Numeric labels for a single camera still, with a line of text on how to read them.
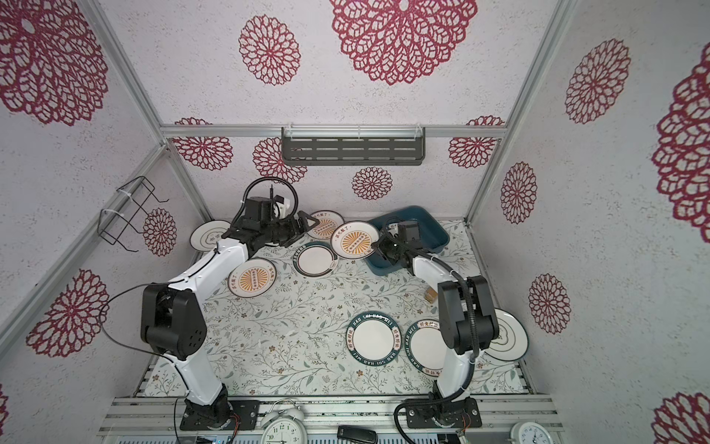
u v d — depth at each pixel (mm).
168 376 811
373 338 876
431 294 926
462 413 684
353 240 973
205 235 1156
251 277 1027
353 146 958
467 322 445
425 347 880
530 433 686
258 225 692
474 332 443
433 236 1086
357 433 691
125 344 475
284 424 687
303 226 779
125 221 760
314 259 1068
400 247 749
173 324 480
